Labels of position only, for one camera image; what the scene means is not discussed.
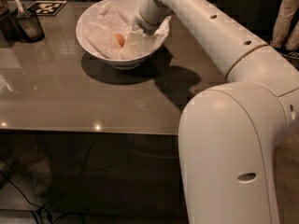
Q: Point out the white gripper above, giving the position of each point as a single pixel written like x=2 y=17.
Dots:
x=144 y=25

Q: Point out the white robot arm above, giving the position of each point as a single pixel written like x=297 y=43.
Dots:
x=227 y=134

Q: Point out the white ceramic bowl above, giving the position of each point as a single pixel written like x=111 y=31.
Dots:
x=129 y=6

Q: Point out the red apple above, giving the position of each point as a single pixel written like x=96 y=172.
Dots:
x=121 y=39

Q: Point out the white crumpled paper towel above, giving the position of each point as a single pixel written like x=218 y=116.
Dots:
x=112 y=19

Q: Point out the black white marker tag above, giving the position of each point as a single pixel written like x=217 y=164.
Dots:
x=47 y=8

